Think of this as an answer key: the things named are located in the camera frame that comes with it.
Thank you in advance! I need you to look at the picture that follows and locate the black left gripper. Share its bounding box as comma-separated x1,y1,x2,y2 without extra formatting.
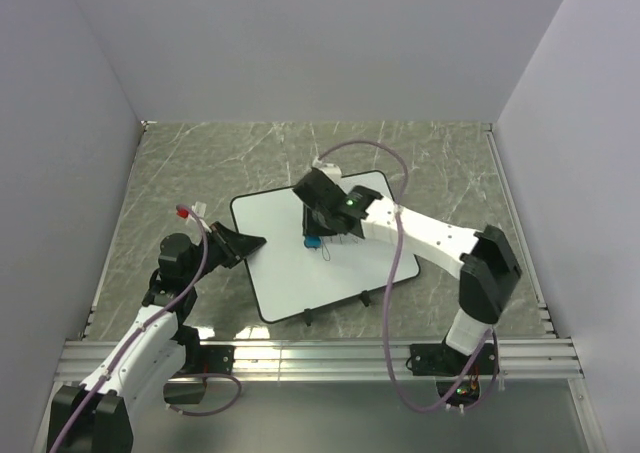
185,221,266,285

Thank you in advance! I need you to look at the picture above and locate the blue bone-shaped eraser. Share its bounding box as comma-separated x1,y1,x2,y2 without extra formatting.
303,236,323,250

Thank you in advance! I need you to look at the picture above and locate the white board black frame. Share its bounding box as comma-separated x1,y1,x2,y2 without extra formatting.
230,187,395,324

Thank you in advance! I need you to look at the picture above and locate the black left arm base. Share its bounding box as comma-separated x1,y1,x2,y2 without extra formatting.
163,344,235,405

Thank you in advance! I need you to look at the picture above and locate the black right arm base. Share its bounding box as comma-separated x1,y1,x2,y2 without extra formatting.
405,343,496,377

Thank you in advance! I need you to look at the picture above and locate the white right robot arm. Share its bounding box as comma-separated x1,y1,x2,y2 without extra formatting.
293,168,522,373

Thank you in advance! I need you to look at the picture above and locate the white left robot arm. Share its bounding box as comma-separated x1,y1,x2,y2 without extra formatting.
46,222,267,452

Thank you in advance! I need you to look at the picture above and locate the black whiteboard foot right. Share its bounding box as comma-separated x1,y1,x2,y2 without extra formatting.
359,291,371,307

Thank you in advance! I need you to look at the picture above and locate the black whiteboard foot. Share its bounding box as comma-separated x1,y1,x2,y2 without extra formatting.
359,291,371,307
302,309,313,327

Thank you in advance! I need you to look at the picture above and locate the black whiteboard foot left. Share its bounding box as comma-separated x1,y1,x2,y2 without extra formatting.
302,309,313,327

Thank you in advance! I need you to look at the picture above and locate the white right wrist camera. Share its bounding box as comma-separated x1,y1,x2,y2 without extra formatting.
312,158,342,184

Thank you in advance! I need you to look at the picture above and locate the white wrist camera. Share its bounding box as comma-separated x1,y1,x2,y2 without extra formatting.
176,201,207,219
312,158,342,184

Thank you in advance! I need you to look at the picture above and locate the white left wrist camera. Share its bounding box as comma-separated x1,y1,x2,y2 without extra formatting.
176,201,207,219

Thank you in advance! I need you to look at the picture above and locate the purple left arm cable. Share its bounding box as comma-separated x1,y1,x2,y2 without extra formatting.
47,203,245,453

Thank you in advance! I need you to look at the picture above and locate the aluminium rail right side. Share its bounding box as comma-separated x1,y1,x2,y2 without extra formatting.
482,123,558,338

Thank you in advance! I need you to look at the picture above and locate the aluminium rail front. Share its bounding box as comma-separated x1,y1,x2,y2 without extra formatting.
32,336,584,453

